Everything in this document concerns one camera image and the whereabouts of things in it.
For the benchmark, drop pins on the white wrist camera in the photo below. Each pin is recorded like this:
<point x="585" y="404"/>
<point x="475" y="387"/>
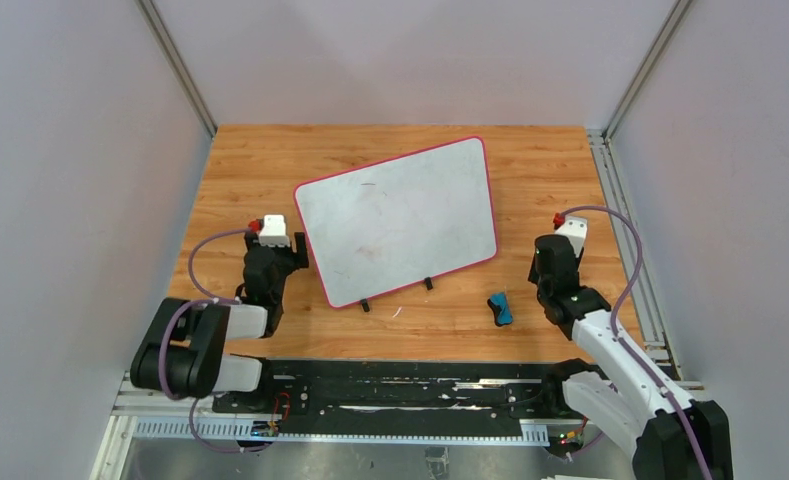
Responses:
<point x="575" y="229"/>
<point x="272" y="231"/>

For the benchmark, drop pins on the aluminium frame post left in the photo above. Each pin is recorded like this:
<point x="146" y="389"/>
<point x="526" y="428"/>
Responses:
<point x="162" y="35"/>

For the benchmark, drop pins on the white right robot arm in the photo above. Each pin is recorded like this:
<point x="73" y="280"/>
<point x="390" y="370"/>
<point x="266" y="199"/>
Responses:
<point x="665" y="432"/>

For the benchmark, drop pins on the pink-framed whiteboard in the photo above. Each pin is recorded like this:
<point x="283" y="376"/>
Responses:
<point x="378" y="228"/>

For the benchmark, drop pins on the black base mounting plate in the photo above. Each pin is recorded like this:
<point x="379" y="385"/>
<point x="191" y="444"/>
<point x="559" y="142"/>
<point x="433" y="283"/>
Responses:
<point x="398" y="399"/>

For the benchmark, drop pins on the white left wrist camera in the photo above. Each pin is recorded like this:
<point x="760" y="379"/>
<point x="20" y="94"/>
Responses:
<point x="272" y="231"/>

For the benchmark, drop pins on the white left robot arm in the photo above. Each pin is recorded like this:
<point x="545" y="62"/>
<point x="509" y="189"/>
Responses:
<point x="182" y="354"/>

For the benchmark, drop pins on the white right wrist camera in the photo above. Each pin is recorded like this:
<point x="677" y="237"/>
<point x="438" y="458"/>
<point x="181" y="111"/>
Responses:
<point x="575" y="229"/>

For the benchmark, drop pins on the blue and black eraser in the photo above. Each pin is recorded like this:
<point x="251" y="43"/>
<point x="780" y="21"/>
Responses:
<point x="499" y="306"/>

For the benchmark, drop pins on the aluminium frame post right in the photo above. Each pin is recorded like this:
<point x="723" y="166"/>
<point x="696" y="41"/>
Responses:
<point x="675" y="17"/>

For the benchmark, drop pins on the aluminium frame rail right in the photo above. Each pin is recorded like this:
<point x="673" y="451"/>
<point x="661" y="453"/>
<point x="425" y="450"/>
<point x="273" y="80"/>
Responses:
<point x="649" y="314"/>

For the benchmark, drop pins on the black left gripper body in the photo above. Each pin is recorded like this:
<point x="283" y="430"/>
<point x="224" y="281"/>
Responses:
<point x="288" y="253"/>

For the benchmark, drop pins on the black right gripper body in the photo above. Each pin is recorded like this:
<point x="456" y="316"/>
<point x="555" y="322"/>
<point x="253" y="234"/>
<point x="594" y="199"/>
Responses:
<point x="552" y="248"/>

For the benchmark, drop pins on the aluminium frame post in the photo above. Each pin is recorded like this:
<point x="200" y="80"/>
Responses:
<point x="675" y="17"/>
<point x="162" y="35"/>

